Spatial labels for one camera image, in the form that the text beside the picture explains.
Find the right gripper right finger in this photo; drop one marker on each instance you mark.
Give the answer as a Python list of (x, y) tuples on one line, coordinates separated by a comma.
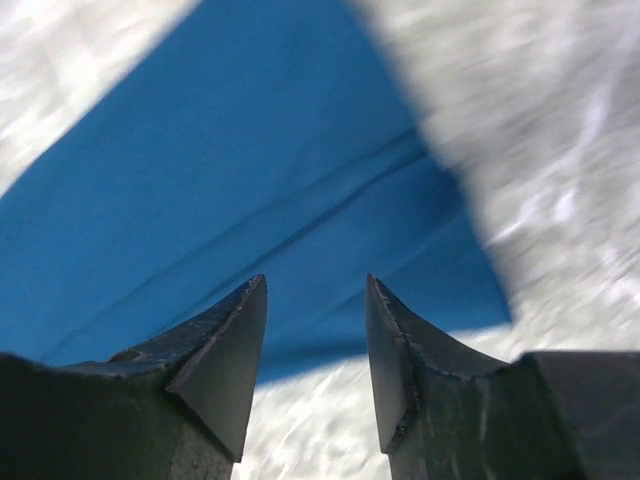
[(447, 411)]

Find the blue t shirt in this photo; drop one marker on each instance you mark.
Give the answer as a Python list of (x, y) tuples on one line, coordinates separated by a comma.
[(260, 137)]

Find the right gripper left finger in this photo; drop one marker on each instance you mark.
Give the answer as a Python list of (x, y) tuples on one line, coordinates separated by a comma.
[(174, 407)]

